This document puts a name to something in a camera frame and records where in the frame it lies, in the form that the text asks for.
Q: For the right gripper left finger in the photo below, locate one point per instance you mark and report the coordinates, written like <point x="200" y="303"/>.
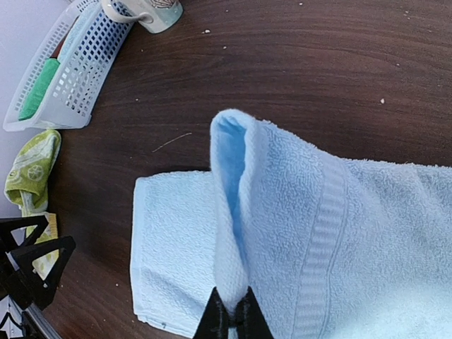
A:
<point x="216" y="321"/>

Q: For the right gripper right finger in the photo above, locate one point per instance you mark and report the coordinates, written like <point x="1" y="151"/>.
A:
<point x="249" y="321"/>

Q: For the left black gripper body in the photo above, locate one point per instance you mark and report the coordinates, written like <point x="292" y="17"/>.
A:
<point x="7" y="310"/>

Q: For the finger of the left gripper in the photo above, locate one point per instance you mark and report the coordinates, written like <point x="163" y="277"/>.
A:
<point x="22" y="233"/>
<point x="35" y="270"/>

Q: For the yellow green patterned towel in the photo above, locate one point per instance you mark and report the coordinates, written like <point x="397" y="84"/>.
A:
<point x="27" y="182"/>

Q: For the light blue towel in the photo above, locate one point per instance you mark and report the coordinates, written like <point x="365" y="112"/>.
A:
<point x="331" y="247"/>
<point x="76" y="28"/>

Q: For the rolled green towel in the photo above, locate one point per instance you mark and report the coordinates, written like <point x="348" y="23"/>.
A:
<point x="37" y="93"/>

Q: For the white plastic basket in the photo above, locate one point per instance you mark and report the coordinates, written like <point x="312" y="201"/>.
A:
<point x="71" y="95"/>

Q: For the rolled brown towel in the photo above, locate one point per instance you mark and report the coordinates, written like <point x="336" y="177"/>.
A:
<point x="57" y="50"/>

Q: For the rolled light blue towel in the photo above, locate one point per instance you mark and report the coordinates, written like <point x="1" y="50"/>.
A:
<point x="76" y="28"/>

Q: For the beige ceramic mug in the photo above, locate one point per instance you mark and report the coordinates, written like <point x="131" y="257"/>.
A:
<point x="154" y="16"/>

